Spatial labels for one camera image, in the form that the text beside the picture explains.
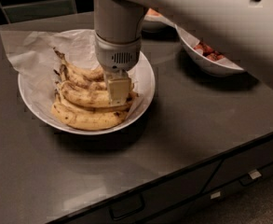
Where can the top spotted banana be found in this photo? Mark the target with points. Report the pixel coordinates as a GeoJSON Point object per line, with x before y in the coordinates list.
{"type": "Point", "coordinates": [70, 71]}

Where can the white strawberry bowl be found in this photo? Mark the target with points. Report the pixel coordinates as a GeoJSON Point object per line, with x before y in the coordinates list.
{"type": "Point", "coordinates": [210, 66]}

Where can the right drawer handle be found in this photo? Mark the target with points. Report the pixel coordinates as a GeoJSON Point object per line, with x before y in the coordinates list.
{"type": "Point", "coordinates": [250, 178]}

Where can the large white banana bowl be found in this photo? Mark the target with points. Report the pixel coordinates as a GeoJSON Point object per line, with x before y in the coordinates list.
{"type": "Point", "coordinates": [143, 78]}

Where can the orange round fruits pile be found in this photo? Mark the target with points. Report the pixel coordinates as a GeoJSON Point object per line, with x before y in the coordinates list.
{"type": "Point", "coordinates": [151, 12]}

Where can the large spotted banana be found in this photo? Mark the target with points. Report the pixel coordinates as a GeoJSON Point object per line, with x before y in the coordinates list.
{"type": "Point", "coordinates": [90, 99]}

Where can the left drawer handle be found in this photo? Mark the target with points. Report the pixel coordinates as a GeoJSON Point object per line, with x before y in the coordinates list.
{"type": "Point", "coordinates": [126, 207]}

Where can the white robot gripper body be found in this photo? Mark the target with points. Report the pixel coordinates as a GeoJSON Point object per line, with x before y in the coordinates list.
{"type": "Point", "coordinates": [117, 56]}

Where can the front bottom yellow banana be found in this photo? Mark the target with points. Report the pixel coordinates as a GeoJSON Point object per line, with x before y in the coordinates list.
{"type": "Point", "coordinates": [87, 120]}

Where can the white bowl of orange fruit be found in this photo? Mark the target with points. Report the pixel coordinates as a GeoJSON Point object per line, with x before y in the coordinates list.
{"type": "Point", "coordinates": [154, 24]}

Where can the hidden lower yellow banana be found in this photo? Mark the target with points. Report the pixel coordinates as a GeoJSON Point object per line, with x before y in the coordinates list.
{"type": "Point", "coordinates": [60, 98]}

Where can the white paper under bananas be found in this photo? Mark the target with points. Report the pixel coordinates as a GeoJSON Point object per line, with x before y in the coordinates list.
{"type": "Point", "coordinates": [32, 55]}

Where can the dark cabinet drawers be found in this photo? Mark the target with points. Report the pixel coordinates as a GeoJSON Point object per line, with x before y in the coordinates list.
{"type": "Point", "coordinates": [187, 190]}

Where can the drawer handle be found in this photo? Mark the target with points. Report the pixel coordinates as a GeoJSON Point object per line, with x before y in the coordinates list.
{"type": "Point", "coordinates": [126, 207]}
{"type": "Point", "coordinates": [250, 178]}

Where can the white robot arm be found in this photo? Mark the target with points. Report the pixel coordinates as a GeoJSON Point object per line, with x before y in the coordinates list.
{"type": "Point", "coordinates": [241, 29]}

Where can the red strawberries pile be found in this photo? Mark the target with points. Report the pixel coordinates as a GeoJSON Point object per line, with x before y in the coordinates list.
{"type": "Point", "coordinates": [208, 52]}

